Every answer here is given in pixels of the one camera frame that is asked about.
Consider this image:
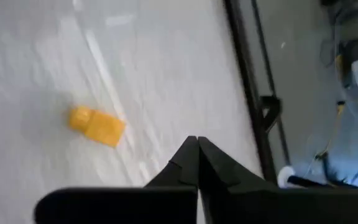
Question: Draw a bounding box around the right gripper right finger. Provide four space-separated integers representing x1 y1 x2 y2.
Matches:
198 136 358 224

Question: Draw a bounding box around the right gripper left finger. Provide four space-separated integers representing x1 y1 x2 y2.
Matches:
34 136 198 224

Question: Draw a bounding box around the yellow toy block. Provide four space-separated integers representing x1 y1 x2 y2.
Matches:
68 105 126 149

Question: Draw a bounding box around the white round-base stand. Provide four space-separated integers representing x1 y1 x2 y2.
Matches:
277 166 335 189

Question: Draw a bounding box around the translucent white table sheet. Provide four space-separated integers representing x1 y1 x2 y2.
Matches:
0 0 264 224

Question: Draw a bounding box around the yellow floor cable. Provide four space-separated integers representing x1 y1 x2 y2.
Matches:
314 101 346 159

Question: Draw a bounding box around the black aluminium table frame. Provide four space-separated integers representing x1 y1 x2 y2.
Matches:
224 0 291 184

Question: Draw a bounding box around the grey equipment with cables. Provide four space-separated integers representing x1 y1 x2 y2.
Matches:
334 34 358 91

